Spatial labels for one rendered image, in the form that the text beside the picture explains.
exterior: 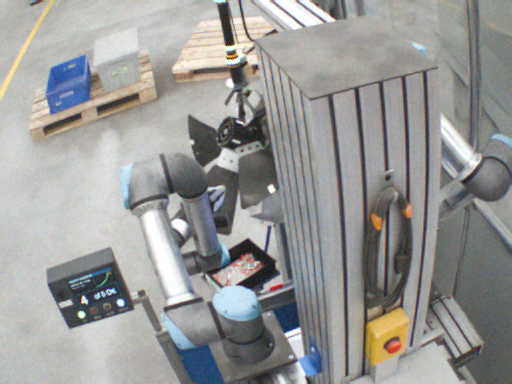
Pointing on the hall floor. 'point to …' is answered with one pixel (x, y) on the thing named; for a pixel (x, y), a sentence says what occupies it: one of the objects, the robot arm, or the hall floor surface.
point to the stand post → (283, 251)
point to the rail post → (175, 364)
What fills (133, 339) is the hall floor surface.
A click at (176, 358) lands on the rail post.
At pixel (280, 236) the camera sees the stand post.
